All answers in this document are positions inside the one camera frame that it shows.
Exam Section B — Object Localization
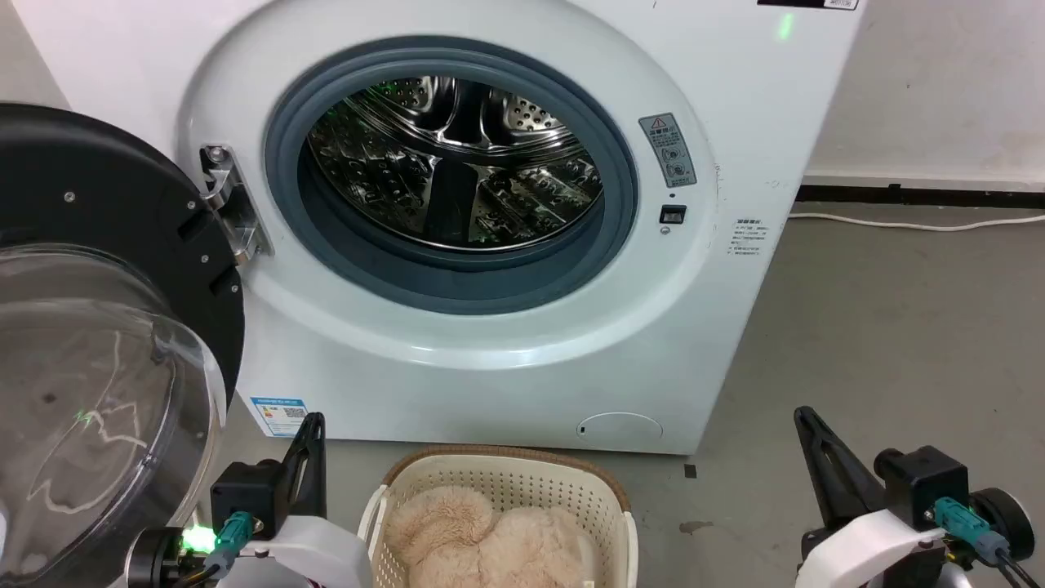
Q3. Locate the chrome door hinge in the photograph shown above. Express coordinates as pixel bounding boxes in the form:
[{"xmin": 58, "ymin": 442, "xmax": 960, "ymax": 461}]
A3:
[{"xmin": 199, "ymin": 145, "xmax": 273, "ymax": 264}]

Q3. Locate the grey rubber door gasket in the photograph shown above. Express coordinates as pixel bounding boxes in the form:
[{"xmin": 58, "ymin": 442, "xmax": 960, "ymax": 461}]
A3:
[{"xmin": 263, "ymin": 36, "xmax": 640, "ymax": 316}]

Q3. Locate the stainless steel washer drum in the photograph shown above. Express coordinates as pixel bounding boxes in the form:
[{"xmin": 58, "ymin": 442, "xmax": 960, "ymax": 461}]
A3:
[{"xmin": 305, "ymin": 75, "xmax": 605, "ymax": 252}]

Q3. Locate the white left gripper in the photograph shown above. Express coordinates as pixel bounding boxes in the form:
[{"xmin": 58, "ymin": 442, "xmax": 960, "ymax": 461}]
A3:
[{"xmin": 219, "ymin": 412, "xmax": 375, "ymax": 588}]

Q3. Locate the gripper teal-plug cable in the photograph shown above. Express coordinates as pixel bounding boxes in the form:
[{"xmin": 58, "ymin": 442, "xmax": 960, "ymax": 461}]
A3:
[
  {"xmin": 170, "ymin": 510, "xmax": 256, "ymax": 588},
  {"xmin": 933, "ymin": 497, "xmax": 1045, "ymax": 588}
]

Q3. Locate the round drain filter cover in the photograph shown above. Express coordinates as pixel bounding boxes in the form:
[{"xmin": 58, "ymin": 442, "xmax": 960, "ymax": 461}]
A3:
[{"xmin": 576, "ymin": 411, "xmax": 664, "ymax": 446}]

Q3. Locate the washer door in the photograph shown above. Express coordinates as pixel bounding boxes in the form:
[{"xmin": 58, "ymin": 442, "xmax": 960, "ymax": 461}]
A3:
[{"xmin": 0, "ymin": 103, "xmax": 247, "ymax": 588}]

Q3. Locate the left gripper teal-plug cable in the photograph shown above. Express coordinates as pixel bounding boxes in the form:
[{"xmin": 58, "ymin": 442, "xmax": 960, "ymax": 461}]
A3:
[{"xmin": 170, "ymin": 510, "xmax": 256, "ymax": 588}]

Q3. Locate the white floor cable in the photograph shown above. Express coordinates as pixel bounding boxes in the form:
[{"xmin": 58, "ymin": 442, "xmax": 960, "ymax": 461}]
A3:
[{"xmin": 788, "ymin": 212, "xmax": 1045, "ymax": 233}]

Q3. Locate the right gripper teal-plug cable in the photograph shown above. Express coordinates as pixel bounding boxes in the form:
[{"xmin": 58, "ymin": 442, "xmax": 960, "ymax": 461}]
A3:
[{"xmin": 933, "ymin": 497, "xmax": 1045, "ymax": 588}]

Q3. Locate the white front-load washing machine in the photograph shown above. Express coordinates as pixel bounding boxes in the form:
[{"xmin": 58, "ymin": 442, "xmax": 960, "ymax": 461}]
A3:
[{"xmin": 12, "ymin": 0, "xmax": 866, "ymax": 457}]

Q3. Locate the grey warning sticker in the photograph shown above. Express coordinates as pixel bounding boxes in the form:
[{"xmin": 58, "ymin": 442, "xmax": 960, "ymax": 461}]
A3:
[{"xmin": 638, "ymin": 113, "xmax": 698, "ymax": 189}]

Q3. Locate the blue energy label sticker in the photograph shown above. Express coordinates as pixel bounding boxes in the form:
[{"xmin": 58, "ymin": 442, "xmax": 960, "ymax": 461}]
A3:
[{"xmin": 249, "ymin": 395, "xmax": 309, "ymax": 439}]

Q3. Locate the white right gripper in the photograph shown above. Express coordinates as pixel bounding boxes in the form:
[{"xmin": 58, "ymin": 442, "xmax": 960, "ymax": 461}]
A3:
[{"xmin": 794, "ymin": 406, "xmax": 974, "ymax": 588}]

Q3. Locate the cream perforated laundry basket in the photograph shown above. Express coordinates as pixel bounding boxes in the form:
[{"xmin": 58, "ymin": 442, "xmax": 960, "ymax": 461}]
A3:
[{"xmin": 358, "ymin": 445, "xmax": 639, "ymax": 588}]

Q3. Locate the black baseboard strip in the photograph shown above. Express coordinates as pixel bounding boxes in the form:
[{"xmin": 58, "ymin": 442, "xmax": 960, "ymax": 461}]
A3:
[{"xmin": 795, "ymin": 185, "xmax": 1045, "ymax": 210}]

